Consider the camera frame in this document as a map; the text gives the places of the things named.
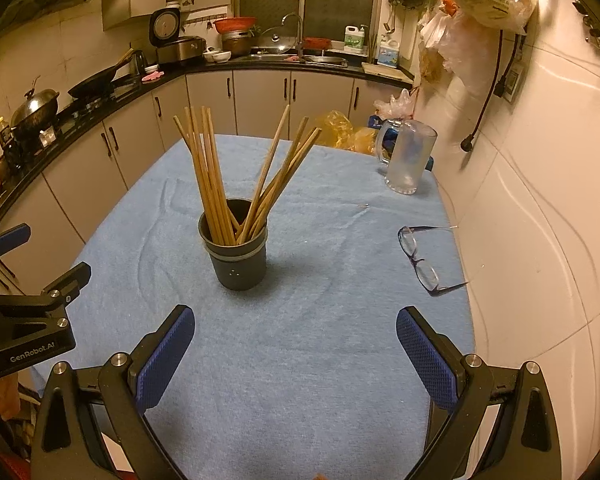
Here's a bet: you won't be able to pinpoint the white kitchen base cabinets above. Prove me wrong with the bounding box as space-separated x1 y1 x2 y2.
0 70 413 321

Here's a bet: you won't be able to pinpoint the glass pot lid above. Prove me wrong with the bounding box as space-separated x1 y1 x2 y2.
257 27 301 56

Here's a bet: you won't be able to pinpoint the white jug blue label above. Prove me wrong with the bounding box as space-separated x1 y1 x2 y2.
376 35 400 68

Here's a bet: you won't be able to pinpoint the wooden cutting board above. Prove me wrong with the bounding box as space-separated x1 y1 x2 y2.
361 62 413 81

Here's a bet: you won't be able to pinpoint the metal wall hooks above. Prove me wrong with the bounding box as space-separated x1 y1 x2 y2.
572 0 600 63

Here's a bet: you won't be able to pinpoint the dark grey chopstick holder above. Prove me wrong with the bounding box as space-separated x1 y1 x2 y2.
198 199 271 292

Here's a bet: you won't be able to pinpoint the small white plastic bag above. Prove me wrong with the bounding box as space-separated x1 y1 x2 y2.
373 89 413 118

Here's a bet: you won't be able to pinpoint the yellow plastic bag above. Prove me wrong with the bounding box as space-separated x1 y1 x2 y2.
315 110 381 153

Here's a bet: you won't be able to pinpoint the steel rice cooker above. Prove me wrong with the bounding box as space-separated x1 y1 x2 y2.
149 7 206 66

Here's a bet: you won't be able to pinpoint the dark cooking oil bottle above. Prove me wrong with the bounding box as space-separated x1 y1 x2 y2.
0 115 25 171

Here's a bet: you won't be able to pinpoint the steel sink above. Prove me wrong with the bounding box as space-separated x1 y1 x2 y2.
250 52 348 68

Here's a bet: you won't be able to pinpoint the bundle of bamboo chopsticks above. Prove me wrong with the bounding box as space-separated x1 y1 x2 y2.
173 104 322 246

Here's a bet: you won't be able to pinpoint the steel pot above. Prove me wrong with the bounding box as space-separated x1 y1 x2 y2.
221 31 253 58

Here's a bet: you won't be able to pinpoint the dark framed eyeglasses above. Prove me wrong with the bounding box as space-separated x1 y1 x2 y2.
397 225 468 296

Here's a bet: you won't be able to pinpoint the wall power socket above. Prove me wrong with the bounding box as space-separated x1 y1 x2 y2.
495 65 523 103

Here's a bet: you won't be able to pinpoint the blue tablecloth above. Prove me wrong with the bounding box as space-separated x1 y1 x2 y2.
32 132 476 480

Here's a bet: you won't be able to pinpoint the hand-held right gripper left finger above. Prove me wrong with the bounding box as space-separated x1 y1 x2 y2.
32 305 195 480

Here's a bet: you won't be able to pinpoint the white bottle green label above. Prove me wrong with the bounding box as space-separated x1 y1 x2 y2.
343 25 367 53

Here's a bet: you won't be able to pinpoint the red plastic basin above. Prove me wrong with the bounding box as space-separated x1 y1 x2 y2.
214 16 257 35

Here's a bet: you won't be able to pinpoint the gas stove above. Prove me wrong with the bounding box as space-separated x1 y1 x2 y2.
55 87 141 128

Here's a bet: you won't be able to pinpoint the black frying pan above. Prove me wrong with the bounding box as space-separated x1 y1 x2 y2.
67 47 136 100

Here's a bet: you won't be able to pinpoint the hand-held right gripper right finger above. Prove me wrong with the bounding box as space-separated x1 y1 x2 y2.
397 306 563 480

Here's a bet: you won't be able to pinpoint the black kitchen countertop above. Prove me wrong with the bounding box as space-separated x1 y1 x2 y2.
0 55 413 241

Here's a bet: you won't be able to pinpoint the chrome sink faucet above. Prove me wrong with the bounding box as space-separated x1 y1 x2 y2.
281 12 306 63

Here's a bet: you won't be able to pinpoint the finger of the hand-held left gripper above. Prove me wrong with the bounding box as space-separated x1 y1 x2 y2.
0 224 32 286
0 261 92 333

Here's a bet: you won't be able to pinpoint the hanging white plastic bags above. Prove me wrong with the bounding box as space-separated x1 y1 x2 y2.
417 0 476 86

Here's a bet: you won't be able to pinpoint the black power cable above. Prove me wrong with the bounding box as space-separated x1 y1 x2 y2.
460 30 526 153

